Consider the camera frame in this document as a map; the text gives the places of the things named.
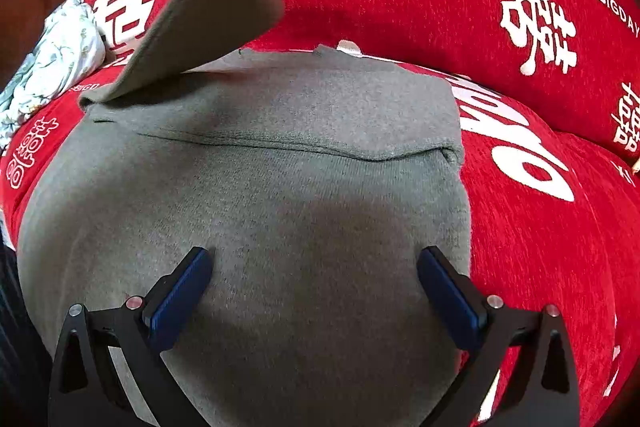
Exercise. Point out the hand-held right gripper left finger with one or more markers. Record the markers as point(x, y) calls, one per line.
point(180, 299)

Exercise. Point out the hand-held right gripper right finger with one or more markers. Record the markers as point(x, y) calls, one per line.
point(450, 299)

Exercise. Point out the grey knit sweater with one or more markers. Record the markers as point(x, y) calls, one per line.
point(280, 187)

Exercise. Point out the dark cloth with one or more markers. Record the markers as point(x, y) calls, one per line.
point(20, 347)

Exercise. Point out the white floral cloth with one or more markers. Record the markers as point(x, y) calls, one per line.
point(62, 49)

